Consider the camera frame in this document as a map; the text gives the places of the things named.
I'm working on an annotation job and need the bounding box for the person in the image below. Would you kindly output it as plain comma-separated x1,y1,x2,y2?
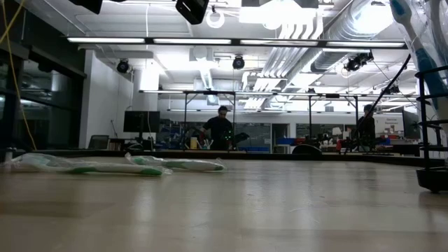
356,104,377,150
199,105,235,151

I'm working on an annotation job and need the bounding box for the black computer monitor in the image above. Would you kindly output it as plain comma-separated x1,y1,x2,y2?
122,110,161,133

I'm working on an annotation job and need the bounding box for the dark office chair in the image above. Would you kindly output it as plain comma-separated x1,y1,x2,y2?
87,134,111,151

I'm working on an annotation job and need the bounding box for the green toothbrush in clear wrapper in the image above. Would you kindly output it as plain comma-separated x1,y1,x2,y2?
3,152,173,177
125,153,227,173

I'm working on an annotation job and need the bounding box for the white ring lamp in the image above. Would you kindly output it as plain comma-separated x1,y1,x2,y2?
205,8,226,29

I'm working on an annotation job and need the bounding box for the black aluminium rig frame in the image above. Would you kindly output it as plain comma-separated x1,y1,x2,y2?
181,90,238,141
307,92,361,141

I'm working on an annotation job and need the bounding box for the yellow cable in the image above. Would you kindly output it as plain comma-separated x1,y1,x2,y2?
0,0,38,151

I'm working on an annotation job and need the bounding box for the black table frame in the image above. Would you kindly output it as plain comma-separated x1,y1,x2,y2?
13,149,448,168

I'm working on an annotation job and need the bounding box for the silver air duct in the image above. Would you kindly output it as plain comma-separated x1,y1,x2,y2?
309,0,396,73

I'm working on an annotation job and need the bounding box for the black wire basket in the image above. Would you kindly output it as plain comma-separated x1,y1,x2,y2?
414,64,448,193

